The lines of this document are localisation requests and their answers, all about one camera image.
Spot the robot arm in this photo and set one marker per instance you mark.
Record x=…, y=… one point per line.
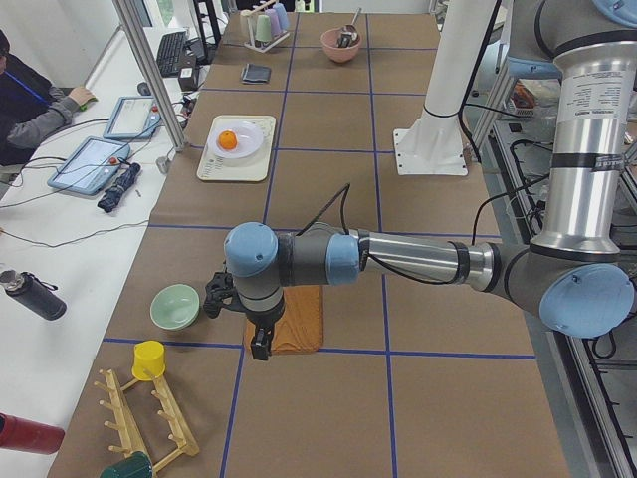
x=568, y=275

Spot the folded dark blue umbrella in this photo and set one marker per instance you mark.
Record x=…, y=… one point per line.
x=122, y=184

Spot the teach pendant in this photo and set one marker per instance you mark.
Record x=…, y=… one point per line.
x=91, y=166
x=133, y=117

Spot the white round plate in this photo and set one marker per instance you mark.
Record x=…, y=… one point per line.
x=250, y=139

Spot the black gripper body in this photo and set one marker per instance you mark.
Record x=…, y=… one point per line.
x=262, y=320

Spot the aluminium frame post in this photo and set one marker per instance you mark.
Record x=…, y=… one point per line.
x=146, y=61

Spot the person's hand on mouse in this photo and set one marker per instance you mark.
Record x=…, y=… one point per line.
x=82, y=97

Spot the black keyboard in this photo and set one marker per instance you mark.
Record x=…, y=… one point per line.
x=169, y=52

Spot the dark green cup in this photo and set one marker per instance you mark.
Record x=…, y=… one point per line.
x=137, y=465

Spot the orange mandarin fruit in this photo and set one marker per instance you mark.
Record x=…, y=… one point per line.
x=227, y=140

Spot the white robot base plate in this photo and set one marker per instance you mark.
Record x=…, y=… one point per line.
x=429, y=151

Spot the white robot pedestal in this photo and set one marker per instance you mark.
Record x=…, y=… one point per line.
x=466, y=28

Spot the mint green bowl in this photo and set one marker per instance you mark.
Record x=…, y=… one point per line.
x=175, y=307

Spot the lower teach pendant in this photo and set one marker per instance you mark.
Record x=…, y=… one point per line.
x=91, y=166

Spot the brown wooden tray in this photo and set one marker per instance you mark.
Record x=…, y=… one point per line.
x=293, y=324

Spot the yellow plastic cup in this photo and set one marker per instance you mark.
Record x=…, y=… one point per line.
x=148, y=360

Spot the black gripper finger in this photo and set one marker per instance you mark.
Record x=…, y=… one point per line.
x=212, y=307
x=261, y=343

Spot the seated person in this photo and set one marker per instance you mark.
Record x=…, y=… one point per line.
x=32, y=108

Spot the red bottle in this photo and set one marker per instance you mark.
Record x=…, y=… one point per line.
x=20, y=434

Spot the green pastel cup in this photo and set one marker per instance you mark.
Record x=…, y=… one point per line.
x=263, y=30

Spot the white bear tray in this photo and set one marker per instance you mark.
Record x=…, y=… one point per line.
x=253, y=168

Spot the upper teach pendant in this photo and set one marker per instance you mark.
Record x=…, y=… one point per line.
x=133, y=117

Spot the pink bowl with ice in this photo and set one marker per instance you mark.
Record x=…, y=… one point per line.
x=338, y=47

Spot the light wooden rack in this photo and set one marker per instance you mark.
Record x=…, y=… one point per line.
x=148, y=421

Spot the wooden rack handle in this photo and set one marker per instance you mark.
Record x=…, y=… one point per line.
x=256, y=7

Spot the purple pastel cup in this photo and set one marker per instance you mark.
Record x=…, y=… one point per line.
x=274, y=21

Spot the grey folded cloth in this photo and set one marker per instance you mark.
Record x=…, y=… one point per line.
x=256, y=74

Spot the black bottle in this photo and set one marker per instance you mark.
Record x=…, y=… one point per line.
x=29, y=291

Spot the white wire cup rack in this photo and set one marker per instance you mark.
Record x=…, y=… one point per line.
x=260, y=46

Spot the blue pastel cup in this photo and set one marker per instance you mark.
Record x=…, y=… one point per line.
x=282, y=15

